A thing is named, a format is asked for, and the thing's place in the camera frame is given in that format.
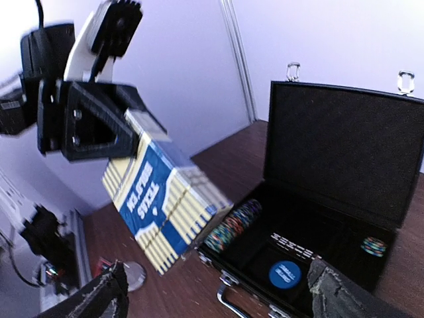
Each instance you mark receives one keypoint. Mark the black poker set case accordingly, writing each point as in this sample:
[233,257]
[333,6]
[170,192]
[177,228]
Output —
[341,164]

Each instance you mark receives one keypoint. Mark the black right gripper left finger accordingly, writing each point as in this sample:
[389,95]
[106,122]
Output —
[108,289]

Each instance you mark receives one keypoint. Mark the red dice row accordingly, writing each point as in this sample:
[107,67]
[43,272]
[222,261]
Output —
[293,249]

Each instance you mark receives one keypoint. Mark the blue yellow texas holdem box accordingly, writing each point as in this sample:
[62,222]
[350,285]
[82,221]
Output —
[167,202]

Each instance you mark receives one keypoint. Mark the clear round button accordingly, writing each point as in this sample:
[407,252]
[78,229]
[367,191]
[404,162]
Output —
[136,275]

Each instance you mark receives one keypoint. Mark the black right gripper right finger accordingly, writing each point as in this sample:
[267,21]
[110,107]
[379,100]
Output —
[335,295]

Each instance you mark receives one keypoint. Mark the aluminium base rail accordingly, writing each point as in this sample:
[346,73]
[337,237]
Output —
[74,226]

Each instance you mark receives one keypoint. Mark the aluminium frame post left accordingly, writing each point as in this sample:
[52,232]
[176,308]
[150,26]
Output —
[233,31]

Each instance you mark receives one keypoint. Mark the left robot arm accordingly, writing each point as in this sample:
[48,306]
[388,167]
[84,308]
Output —
[104,38]

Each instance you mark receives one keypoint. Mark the multicolour poker chip row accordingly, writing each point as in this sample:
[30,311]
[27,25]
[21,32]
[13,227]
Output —
[233,225]

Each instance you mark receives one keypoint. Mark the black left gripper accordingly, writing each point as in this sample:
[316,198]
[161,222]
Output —
[100,120]

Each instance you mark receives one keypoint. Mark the small poker chip stack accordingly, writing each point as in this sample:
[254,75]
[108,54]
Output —
[374,246]

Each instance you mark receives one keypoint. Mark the blue small blind button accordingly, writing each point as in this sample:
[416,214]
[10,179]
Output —
[285,274]

